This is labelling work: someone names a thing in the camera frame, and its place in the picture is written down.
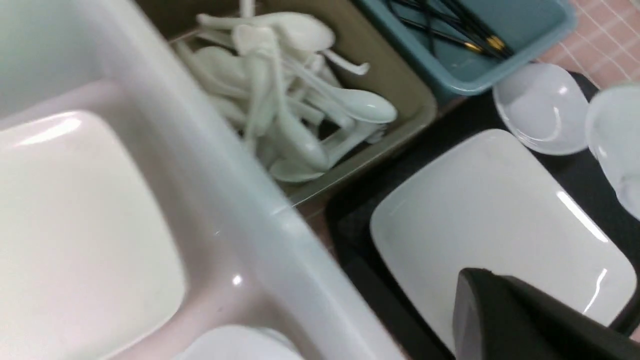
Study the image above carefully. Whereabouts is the blue plastic bin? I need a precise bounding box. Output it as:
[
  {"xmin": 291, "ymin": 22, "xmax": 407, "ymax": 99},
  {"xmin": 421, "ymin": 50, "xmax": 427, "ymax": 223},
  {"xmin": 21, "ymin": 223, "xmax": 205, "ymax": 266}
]
[{"xmin": 355, "ymin": 0, "xmax": 578, "ymax": 96}]

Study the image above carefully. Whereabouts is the black plastic tray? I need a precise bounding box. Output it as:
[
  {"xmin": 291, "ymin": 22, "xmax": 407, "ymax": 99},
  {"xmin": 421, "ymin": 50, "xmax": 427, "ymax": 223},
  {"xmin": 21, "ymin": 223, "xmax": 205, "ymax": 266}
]
[{"xmin": 326, "ymin": 92, "xmax": 639, "ymax": 360}]

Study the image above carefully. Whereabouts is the white square rice plate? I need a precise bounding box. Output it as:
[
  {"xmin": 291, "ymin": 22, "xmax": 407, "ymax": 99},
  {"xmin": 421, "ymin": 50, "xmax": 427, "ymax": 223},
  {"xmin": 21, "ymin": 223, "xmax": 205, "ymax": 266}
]
[{"xmin": 370, "ymin": 129, "xmax": 638, "ymax": 354}]

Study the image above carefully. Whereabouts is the white spoon in olive bin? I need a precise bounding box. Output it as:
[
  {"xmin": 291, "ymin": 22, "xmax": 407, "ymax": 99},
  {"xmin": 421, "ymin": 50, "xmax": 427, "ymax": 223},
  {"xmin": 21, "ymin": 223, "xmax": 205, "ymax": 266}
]
[{"xmin": 196, "ymin": 11, "xmax": 336, "ymax": 53}]

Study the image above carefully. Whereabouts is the large white plastic tub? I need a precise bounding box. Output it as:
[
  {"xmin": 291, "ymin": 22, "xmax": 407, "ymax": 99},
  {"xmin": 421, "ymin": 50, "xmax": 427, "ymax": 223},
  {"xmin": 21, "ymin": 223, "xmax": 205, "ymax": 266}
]
[{"xmin": 1, "ymin": 0, "xmax": 405, "ymax": 360}]

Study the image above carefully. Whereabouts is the white small dish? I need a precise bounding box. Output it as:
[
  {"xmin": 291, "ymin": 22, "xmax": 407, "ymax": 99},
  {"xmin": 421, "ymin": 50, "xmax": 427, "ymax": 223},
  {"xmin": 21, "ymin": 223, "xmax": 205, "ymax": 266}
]
[
  {"xmin": 585, "ymin": 83, "xmax": 640, "ymax": 219},
  {"xmin": 492, "ymin": 63, "xmax": 589, "ymax": 157}
]

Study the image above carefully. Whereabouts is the pink checkered tablecloth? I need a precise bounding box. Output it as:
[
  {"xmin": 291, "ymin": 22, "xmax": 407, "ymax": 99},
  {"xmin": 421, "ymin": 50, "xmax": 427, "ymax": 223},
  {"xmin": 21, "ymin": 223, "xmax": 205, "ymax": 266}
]
[{"xmin": 538, "ymin": 0, "xmax": 640, "ymax": 89}]

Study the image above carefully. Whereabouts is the long white spoon in bin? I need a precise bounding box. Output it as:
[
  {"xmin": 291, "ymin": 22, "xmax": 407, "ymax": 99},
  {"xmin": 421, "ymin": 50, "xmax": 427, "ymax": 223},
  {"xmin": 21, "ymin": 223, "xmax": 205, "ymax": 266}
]
[{"xmin": 282, "ymin": 54, "xmax": 398, "ymax": 125}]

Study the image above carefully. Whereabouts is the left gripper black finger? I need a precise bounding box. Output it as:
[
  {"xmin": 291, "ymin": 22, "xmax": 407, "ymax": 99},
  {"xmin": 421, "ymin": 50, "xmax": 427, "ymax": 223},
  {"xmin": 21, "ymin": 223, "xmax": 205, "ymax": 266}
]
[{"xmin": 452, "ymin": 268, "xmax": 640, "ymax": 360}]

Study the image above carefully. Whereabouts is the olive green plastic bin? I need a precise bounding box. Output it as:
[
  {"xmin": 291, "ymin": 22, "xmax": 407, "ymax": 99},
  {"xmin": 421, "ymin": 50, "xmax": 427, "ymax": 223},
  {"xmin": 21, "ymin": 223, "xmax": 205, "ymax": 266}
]
[{"xmin": 138, "ymin": 0, "xmax": 437, "ymax": 204}]

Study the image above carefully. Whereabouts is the top stacked white square plate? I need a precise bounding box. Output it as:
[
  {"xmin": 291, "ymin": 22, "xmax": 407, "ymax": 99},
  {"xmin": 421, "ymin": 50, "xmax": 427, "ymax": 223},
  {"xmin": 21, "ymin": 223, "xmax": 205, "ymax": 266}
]
[{"xmin": 0, "ymin": 111, "xmax": 187, "ymax": 360}]

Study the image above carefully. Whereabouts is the white bowl in tub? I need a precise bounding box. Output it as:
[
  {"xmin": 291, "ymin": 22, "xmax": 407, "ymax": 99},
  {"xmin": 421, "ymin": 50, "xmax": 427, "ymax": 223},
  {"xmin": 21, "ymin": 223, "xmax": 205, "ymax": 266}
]
[{"xmin": 174, "ymin": 325, "xmax": 304, "ymax": 360}]

